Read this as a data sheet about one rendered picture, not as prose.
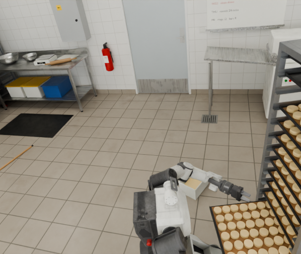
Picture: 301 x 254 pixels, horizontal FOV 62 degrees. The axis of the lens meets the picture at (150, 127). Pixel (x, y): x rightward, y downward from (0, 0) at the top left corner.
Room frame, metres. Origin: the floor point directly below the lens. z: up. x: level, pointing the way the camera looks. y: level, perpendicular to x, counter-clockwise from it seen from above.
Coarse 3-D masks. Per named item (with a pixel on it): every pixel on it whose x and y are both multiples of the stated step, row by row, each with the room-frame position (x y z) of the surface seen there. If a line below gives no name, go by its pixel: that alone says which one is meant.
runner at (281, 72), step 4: (292, 68) 1.08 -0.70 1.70; (296, 68) 1.08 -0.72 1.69; (300, 68) 1.08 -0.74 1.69; (280, 72) 1.08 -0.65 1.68; (284, 72) 1.08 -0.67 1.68; (288, 72) 1.08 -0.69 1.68; (292, 72) 1.08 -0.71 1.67; (296, 72) 1.08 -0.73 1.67; (280, 76) 1.07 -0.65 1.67; (284, 76) 1.06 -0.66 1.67
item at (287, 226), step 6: (270, 192) 1.05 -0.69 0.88; (270, 198) 1.01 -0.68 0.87; (276, 204) 0.95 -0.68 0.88; (276, 210) 0.93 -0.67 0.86; (282, 216) 0.88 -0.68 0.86; (282, 222) 0.84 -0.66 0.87; (288, 222) 0.82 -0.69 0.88; (288, 228) 0.79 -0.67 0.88; (288, 234) 0.77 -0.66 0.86; (294, 234) 0.76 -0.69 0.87
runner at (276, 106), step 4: (296, 100) 1.08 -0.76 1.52; (300, 100) 1.08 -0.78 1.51; (276, 104) 1.08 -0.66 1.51; (280, 104) 1.08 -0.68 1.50; (284, 104) 1.08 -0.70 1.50; (288, 104) 1.08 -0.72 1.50; (292, 104) 1.08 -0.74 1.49; (296, 104) 1.08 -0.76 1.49; (272, 108) 1.08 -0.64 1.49; (276, 108) 1.07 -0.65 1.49
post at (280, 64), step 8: (280, 48) 1.10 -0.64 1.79; (280, 64) 1.09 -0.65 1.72; (280, 80) 1.09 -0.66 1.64; (272, 88) 1.12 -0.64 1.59; (272, 96) 1.10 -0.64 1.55; (272, 104) 1.09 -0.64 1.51; (272, 112) 1.09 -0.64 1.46; (272, 128) 1.09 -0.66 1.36; (264, 144) 1.11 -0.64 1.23; (264, 152) 1.10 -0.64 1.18; (264, 176) 1.09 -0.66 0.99; (264, 184) 1.09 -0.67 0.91; (256, 200) 1.10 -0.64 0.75
